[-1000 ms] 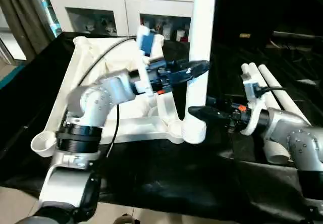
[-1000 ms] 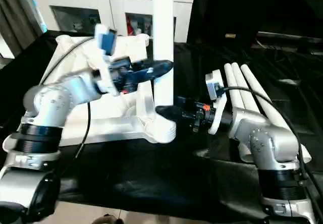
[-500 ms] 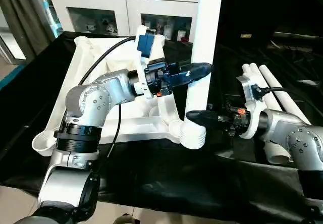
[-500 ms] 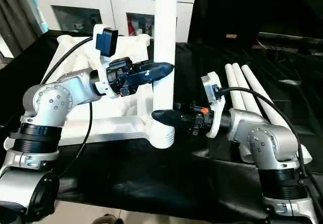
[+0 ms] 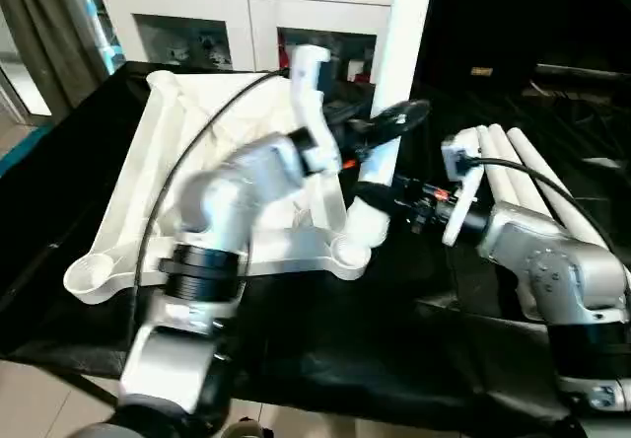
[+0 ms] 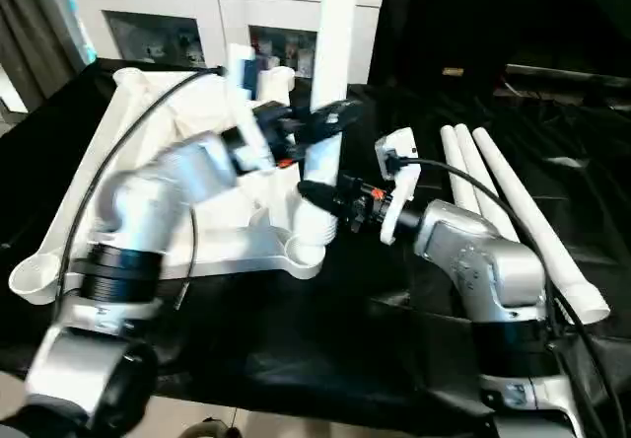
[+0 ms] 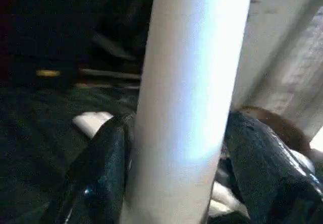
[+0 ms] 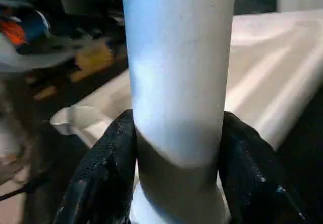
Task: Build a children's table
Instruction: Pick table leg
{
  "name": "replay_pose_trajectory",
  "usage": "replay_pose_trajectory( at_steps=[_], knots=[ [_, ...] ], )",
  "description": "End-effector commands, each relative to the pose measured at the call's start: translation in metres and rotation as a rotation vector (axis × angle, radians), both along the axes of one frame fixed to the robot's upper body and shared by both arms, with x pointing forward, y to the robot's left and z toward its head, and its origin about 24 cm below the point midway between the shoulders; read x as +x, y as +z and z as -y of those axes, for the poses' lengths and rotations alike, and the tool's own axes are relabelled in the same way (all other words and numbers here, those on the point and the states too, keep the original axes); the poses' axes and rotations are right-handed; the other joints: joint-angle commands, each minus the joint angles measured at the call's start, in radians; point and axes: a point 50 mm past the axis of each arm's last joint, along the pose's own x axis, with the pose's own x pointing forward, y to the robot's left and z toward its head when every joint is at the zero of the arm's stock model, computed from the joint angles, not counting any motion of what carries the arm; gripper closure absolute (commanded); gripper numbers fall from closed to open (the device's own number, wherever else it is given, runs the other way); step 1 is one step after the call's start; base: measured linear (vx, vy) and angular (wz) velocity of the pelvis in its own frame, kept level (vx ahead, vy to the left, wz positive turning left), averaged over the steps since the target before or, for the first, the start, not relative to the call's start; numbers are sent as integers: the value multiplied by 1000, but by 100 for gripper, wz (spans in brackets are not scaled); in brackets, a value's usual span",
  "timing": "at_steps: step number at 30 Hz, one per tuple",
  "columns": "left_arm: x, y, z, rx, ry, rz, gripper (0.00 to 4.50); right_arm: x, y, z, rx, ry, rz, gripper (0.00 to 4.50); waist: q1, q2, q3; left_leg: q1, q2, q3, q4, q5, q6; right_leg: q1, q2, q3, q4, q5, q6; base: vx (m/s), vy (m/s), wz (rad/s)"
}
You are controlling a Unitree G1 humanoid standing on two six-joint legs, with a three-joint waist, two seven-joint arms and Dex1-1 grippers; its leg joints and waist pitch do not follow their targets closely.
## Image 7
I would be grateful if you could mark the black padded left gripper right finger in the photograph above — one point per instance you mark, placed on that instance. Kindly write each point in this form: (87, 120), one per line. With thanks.
(272, 178)

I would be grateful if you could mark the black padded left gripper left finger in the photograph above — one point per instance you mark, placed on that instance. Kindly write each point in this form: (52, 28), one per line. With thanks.
(98, 173)

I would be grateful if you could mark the white plastic table leg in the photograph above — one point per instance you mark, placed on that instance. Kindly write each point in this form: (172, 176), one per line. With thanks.
(184, 95)
(90, 123)

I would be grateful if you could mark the black work mat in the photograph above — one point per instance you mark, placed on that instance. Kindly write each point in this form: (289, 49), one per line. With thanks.
(38, 138)

